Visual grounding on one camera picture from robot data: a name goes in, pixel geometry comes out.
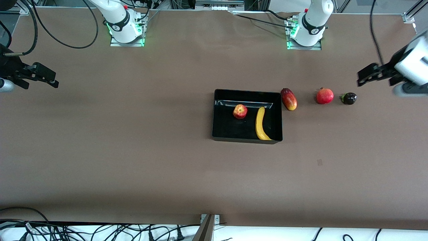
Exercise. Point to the red pomegranate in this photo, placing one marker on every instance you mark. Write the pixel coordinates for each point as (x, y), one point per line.
(324, 96)

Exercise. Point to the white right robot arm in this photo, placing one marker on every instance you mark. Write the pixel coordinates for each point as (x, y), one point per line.
(117, 20)

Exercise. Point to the white power strip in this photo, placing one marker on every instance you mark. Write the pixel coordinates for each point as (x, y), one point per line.
(219, 7)

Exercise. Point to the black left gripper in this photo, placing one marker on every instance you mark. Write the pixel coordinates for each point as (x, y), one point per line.
(390, 69)

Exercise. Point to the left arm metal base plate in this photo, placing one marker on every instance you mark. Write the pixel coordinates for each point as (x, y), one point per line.
(291, 47)

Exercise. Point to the grey metal post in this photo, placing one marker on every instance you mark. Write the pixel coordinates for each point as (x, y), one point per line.
(205, 231)

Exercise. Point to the white bench surface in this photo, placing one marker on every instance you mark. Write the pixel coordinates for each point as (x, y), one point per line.
(267, 235)

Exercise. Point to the silver metal bracket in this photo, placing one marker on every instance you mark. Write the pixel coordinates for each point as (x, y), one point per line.
(217, 219)

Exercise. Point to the black power plug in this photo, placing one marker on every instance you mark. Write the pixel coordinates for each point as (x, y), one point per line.
(180, 235)
(150, 236)

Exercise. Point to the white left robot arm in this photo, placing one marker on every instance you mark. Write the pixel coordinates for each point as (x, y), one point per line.
(312, 20)

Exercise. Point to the yellow banana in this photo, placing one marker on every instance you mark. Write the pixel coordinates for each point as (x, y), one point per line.
(260, 124)

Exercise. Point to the dark purple mangosteen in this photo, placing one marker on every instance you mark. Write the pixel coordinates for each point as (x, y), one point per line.
(350, 98)

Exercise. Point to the red yellow mango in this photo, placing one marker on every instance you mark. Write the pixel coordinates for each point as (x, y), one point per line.
(289, 99)

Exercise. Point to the aluminium frame profile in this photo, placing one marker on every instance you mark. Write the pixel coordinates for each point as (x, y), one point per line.
(408, 16)

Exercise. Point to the red yellow apple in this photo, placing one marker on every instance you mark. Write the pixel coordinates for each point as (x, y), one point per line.
(240, 111)

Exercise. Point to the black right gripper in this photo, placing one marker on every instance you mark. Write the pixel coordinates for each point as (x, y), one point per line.
(10, 68)

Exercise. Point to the black rectangular box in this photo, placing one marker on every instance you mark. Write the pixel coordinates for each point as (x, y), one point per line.
(227, 129)

